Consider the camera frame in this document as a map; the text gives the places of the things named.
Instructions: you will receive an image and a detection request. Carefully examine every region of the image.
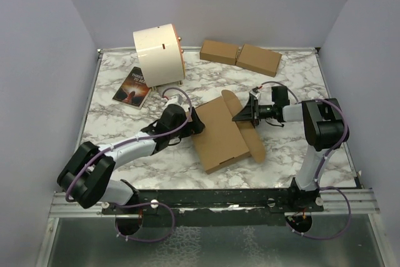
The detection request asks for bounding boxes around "brown cardboard box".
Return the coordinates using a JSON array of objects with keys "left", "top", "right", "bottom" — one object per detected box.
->
[{"left": 192, "top": 89, "right": 266, "bottom": 174}]

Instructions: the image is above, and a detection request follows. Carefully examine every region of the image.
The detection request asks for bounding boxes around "aluminium table frame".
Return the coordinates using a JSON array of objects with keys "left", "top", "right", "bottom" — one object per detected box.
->
[{"left": 36, "top": 47, "right": 399, "bottom": 266}]

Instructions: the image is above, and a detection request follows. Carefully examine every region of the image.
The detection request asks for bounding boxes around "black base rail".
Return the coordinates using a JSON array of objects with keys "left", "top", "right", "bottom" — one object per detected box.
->
[{"left": 102, "top": 188, "right": 323, "bottom": 227}]

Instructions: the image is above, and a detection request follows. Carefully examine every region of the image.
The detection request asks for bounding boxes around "cream cylindrical container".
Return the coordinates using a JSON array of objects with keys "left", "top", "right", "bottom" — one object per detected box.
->
[{"left": 132, "top": 24, "right": 186, "bottom": 88}]

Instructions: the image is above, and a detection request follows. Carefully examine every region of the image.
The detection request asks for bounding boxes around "dark paperback book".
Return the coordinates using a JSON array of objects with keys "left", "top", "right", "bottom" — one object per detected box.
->
[{"left": 112, "top": 66, "right": 151, "bottom": 109}]

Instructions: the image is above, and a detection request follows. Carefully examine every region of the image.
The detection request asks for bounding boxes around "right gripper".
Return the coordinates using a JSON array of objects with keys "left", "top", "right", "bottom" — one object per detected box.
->
[{"left": 232, "top": 96, "right": 276, "bottom": 129}]

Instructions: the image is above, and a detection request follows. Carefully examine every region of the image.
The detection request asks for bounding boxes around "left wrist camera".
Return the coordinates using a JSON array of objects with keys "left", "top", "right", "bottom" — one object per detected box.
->
[{"left": 163, "top": 94, "right": 184, "bottom": 108}]

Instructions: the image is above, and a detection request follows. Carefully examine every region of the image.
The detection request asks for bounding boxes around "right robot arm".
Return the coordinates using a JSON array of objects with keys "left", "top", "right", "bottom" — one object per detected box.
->
[{"left": 232, "top": 83, "right": 349, "bottom": 211}]

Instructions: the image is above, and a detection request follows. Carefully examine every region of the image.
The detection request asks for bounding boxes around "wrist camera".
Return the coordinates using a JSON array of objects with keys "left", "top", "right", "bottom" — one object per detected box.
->
[
  {"left": 163, "top": 94, "right": 184, "bottom": 108},
  {"left": 249, "top": 86, "right": 262, "bottom": 103}
]

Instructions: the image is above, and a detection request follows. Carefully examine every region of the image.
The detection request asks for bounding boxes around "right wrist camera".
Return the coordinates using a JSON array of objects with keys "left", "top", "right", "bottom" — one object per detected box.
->
[{"left": 249, "top": 86, "right": 262, "bottom": 103}]

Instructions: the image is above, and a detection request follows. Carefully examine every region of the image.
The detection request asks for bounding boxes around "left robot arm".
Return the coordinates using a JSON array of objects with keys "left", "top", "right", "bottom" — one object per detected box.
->
[{"left": 57, "top": 104, "right": 206, "bottom": 214}]

